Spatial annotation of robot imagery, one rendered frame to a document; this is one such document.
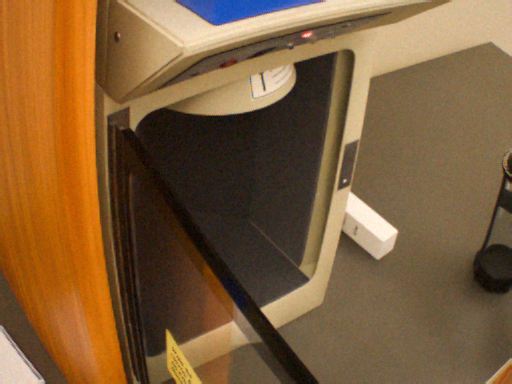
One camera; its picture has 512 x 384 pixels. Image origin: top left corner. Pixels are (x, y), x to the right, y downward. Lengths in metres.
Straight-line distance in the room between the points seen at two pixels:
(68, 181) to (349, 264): 0.69
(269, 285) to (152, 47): 0.54
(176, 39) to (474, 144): 1.05
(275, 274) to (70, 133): 0.56
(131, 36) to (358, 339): 0.63
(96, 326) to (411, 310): 0.58
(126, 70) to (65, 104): 0.09
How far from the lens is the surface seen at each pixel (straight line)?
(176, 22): 0.46
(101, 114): 0.59
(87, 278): 0.55
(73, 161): 0.47
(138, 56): 0.49
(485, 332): 1.07
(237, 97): 0.70
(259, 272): 0.96
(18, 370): 0.91
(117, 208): 0.63
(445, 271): 1.13
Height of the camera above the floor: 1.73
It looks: 42 degrees down
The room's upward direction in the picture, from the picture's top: 6 degrees clockwise
